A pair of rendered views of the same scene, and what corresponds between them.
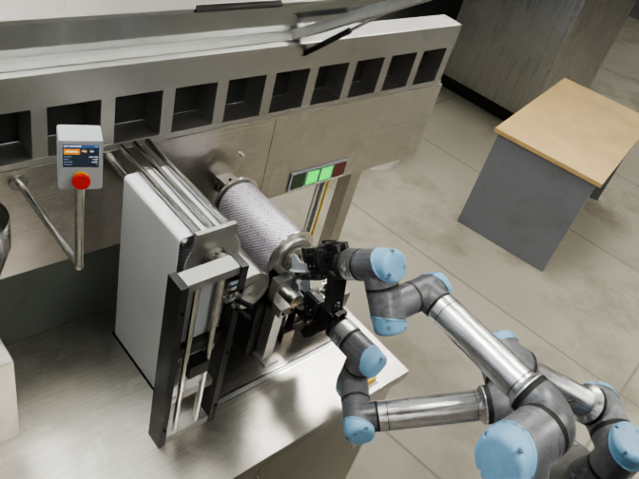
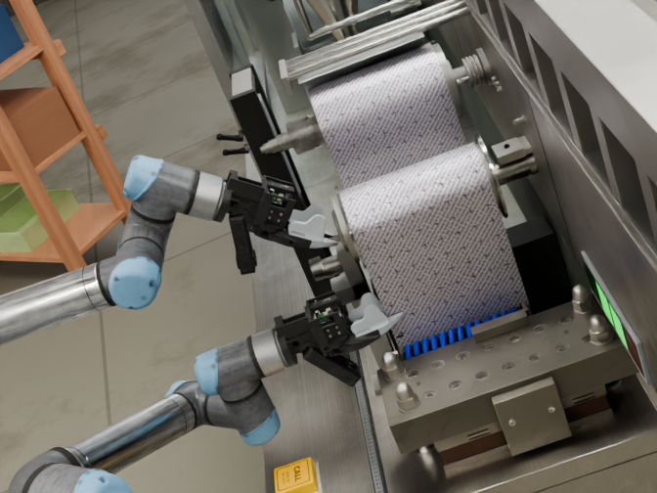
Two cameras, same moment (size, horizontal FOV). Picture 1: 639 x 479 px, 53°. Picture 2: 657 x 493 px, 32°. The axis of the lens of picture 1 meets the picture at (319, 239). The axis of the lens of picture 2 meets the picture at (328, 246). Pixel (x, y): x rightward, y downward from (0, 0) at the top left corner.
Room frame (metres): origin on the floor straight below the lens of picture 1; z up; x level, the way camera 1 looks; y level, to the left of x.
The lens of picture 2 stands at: (2.66, -0.90, 2.11)
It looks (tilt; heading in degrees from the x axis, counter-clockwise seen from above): 28 degrees down; 147
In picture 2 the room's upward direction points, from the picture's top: 23 degrees counter-clockwise
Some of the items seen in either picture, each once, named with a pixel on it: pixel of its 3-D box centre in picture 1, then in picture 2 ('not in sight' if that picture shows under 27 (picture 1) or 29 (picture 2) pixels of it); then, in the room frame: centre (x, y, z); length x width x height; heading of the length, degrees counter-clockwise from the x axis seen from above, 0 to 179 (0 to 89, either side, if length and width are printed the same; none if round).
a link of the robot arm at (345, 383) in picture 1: (353, 383); (244, 409); (1.14, -0.20, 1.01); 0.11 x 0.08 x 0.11; 14
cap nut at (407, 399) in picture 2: not in sight; (405, 394); (1.45, -0.08, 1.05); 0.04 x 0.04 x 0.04
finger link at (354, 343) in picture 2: not in sight; (354, 338); (1.31, -0.04, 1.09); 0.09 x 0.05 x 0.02; 50
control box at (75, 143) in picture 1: (80, 160); not in sight; (0.86, 0.42, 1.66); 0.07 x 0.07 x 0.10; 31
